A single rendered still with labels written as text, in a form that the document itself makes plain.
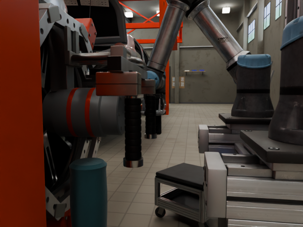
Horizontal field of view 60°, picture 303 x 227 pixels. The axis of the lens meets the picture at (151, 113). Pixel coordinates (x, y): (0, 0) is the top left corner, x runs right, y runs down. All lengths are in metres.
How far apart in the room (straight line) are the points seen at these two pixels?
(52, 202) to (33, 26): 0.46
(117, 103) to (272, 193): 0.41
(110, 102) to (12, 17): 0.40
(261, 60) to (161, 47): 0.36
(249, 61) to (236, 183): 0.59
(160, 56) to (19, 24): 0.74
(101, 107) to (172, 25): 0.49
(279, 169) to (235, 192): 0.08
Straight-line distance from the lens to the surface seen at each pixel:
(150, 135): 0.89
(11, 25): 0.34
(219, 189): 0.50
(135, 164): 0.56
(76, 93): 0.73
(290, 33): 0.55
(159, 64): 1.04
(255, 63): 1.00
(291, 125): 0.53
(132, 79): 0.54
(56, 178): 0.94
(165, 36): 1.05
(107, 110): 0.69
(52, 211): 0.72
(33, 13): 0.39
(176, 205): 1.86
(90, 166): 0.63
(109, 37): 4.38
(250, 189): 0.51
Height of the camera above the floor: 0.91
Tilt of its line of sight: 5 degrees down
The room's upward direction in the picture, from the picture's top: straight up
